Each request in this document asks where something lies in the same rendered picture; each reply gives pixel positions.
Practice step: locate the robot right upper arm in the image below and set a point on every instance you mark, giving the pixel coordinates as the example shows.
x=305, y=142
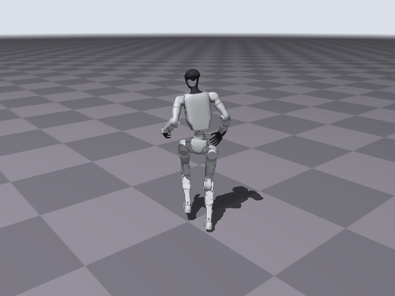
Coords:
x=214, y=98

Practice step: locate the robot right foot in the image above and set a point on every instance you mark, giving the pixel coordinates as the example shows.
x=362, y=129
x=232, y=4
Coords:
x=208, y=225

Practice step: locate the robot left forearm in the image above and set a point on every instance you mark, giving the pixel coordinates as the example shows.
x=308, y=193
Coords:
x=167, y=128

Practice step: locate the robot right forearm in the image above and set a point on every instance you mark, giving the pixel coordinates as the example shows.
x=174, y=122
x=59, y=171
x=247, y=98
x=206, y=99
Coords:
x=224, y=126

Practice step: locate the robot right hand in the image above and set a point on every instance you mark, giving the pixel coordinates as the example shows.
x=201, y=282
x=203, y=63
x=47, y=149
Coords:
x=218, y=138

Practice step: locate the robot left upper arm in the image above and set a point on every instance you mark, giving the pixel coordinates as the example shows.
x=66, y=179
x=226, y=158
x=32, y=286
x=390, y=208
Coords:
x=179, y=101

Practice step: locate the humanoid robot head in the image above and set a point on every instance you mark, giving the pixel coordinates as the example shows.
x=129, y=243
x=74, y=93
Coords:
x=193, y=74

